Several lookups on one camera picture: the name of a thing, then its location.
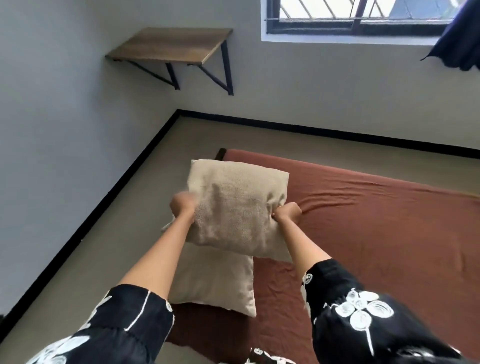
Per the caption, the person's left hand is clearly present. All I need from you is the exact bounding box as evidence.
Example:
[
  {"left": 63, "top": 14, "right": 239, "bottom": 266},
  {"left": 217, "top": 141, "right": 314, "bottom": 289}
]
[{"left": 169, "top": 191, "right": 198, "bottom": 226}]

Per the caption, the person's right hand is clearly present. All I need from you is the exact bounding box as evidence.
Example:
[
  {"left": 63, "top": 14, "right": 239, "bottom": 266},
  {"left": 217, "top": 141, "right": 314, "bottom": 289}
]
[{"left": 272, "top": 201, "right": 303, "bottom": 223}]

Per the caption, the beige pillow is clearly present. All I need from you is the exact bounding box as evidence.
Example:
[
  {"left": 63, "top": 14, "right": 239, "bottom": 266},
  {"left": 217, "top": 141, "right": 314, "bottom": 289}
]
[
  {"left": 185, "top": 158, "right": 293, "bottom": 263},
  {"left": 161, "top": 159, "right": 258, "bottom": 319}
]

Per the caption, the brown bed sheet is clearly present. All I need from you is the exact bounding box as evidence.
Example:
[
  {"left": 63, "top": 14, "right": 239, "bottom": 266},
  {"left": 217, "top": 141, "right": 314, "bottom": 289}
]
[{"left": 164, "top": 148, "right": 480, "bottom": 364}]

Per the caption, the person's left forearm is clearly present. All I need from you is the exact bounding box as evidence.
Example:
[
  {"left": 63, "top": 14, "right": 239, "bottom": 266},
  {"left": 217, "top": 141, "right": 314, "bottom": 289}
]
[{"left": 119, "top": 215, "right": 196, "bottom": 301}]

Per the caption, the person's right forearm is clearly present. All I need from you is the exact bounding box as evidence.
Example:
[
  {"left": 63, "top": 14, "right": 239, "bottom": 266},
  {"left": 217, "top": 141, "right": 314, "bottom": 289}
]
[{"left": 275, "top": 215, "right": 335, "bottom": 280}]

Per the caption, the black floral blouse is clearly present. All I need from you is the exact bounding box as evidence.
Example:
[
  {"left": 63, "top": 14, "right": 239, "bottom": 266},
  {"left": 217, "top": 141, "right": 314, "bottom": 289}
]
[{"left": 24, "top": 258, "right": 473, "bottom": 364}]

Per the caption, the barred window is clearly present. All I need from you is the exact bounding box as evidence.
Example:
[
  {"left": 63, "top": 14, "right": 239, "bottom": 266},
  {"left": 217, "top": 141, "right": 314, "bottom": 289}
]
[{"left": 260, "top": 0, "right": 470, "bottom": 46}]

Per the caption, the dark blue curtain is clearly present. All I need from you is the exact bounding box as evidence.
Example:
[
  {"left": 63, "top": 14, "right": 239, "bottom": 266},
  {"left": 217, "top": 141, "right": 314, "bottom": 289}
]
[{"left": 419, "top": 0, "right": 480, "bottom": 72}]

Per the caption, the wooden wall shelf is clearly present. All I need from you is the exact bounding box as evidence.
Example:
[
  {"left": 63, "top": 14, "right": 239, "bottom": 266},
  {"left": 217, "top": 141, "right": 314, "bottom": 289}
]
[{"left": 104, "top": 26, "right": 235, "bottom": 97}]

